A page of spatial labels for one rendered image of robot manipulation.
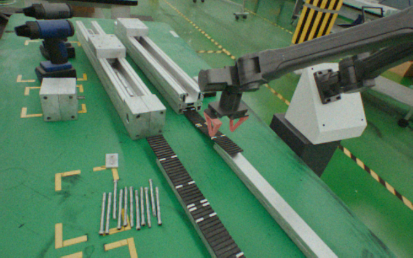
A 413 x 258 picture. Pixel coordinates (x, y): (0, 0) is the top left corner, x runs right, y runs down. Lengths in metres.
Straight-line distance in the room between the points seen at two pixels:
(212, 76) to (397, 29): 0.37
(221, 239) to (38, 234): 0.36
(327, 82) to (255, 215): 0.53
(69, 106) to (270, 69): 0.59
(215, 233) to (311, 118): 0.58
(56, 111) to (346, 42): 0.78
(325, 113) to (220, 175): 0.47
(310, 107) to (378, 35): 0.47
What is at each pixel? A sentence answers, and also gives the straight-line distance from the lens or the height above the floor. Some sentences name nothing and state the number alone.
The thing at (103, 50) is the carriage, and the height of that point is 0.90.
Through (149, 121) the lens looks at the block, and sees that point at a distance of 0.82.
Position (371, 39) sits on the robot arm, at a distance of 0.61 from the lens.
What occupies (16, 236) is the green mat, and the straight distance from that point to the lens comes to 0.67.
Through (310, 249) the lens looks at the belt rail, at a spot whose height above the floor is 0.81.
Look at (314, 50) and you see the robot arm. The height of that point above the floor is 1.16.
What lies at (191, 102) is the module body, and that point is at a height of 0.82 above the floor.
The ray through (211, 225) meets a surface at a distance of 0.61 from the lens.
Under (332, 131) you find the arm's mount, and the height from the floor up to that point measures 0.83.
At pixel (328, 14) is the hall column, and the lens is 4.05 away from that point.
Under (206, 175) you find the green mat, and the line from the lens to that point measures 0.75.
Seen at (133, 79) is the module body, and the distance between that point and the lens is 0.99.
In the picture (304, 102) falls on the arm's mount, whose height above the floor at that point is 0.89.
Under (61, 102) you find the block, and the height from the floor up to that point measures 0.84.
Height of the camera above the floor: 1.30
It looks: 33 degrees down
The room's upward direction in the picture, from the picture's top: 12 degrees clockwise
